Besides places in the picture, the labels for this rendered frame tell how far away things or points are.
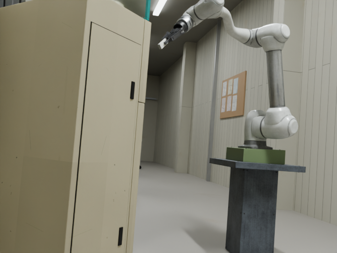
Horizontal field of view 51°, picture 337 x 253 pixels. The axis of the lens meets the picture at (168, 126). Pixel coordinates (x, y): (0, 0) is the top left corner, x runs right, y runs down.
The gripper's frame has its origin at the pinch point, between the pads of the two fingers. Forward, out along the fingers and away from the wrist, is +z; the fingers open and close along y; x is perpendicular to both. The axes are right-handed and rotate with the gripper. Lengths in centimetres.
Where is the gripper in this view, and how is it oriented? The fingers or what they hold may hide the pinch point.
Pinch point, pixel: (163, 43)
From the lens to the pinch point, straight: 202.3
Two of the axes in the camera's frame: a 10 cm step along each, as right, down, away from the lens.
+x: 4.0, 7.7, 4.9
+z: -5.4, 6.3, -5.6
